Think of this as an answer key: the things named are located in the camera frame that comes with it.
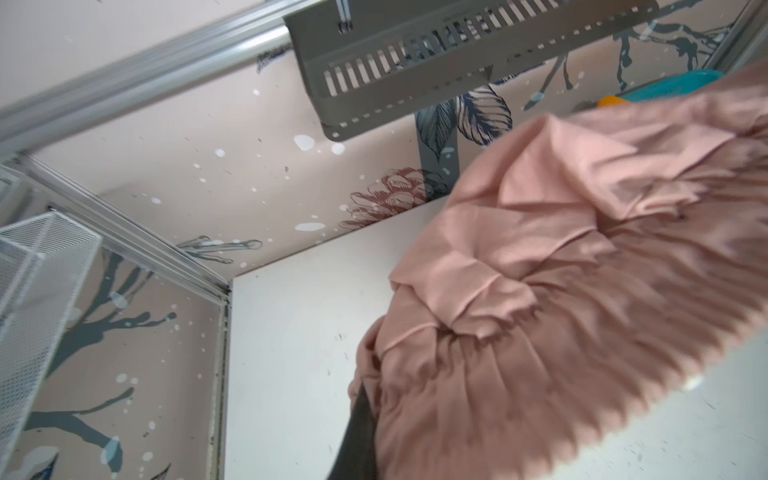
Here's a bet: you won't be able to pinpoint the orange shorts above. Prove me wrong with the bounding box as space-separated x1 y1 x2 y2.
597 96 629 108

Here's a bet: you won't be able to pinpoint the pink shorts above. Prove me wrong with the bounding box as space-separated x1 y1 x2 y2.
349 63 767 479

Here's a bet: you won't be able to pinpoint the horizontal aluminium frame bar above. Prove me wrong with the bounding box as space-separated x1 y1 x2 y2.
1 1 311 156

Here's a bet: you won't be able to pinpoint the white wire mesh basket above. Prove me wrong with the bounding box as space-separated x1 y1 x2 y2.
1 211 102 469

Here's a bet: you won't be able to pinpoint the teal plastic basket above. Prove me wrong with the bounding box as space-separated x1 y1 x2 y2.
618 69 725 103

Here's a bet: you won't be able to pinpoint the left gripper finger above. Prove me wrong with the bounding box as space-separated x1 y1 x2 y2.
327 386 378 480

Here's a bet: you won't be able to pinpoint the black hanging shelf basket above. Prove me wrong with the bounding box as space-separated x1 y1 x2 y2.
284 0 659 141

